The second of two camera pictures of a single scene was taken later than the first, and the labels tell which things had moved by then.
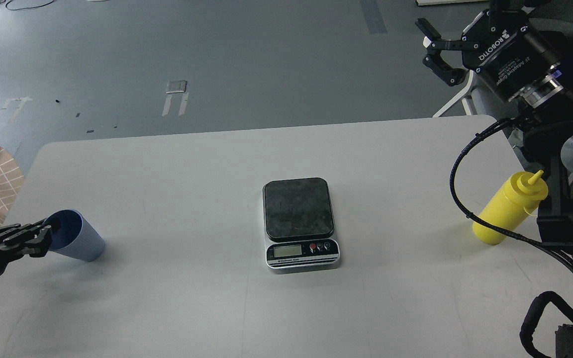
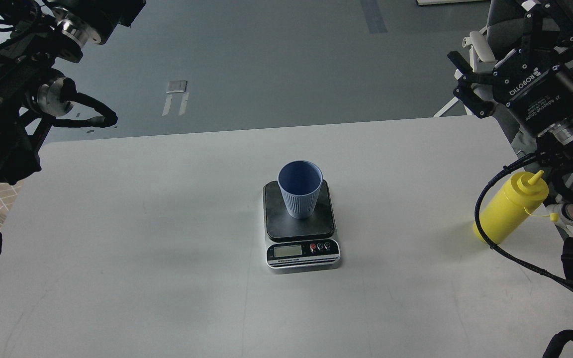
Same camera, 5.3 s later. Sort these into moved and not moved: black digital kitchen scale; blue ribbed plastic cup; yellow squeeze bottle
Moved: blue ribbed plastic cup
Not moved: yellow squeeze bottle; black digital kitchen scale
